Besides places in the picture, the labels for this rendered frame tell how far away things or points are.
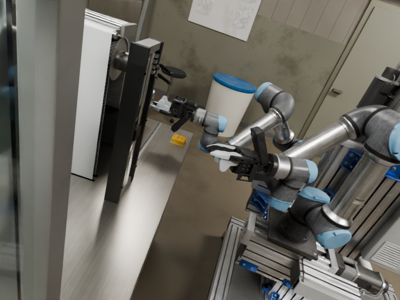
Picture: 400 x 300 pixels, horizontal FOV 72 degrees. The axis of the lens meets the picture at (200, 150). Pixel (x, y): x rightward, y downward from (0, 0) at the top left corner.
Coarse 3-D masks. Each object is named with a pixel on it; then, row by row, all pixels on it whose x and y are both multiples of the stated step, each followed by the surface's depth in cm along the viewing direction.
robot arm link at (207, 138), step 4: (204, 132) 131; (204, 136) 131; (208, 136) 130; (212, 136) 130; (216, 136) 131; (200, 140) 134; (204, 140) 131; (208, 140) 129; (212, 140) 128; (216, 140) 128; (200, 144) 134; (204, 144) 131; (208, 144) 128; (200, 148) 134; (204, 148) 133; (208, 152) 135
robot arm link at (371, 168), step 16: (384, 112) 88; (368, 128) 90; (384, 128) 84; (368, 144) 89; (384, 144) 84; (368, 160) 90; (384, 160) 85; (352, 176) 94; (368, 176) 90; (352, 192) 94; (368, 192) 93; (320, 208) 108; (336, 208) 99; (352, 208) 96; (320, 224) 103; (336, 224) 99; (320, 240) 102; (336, 240) 101
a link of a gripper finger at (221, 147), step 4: (216, 144) 82; (220, 144) 83; (208, 148) 81; (212, 148) 81; (216, 148) 81; (220, 148) 81; (224, 148) 82; (228, 148) 82; (232, 148) 82; (216, 160) 84
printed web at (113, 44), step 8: (112, 40) 84; (128, 40) 92; (112, 48) 84; (128, 48) 95; (112, 56) 84; (112, 80) 102; (120, 80) 101; (112, 88) 103; (120, 88) 102; (104, 96) 89; (112, 96) 104; (120, 96) 104; (104, 104) 91; (112, 104) 107; (96, 152) 100; (96, 160) 101
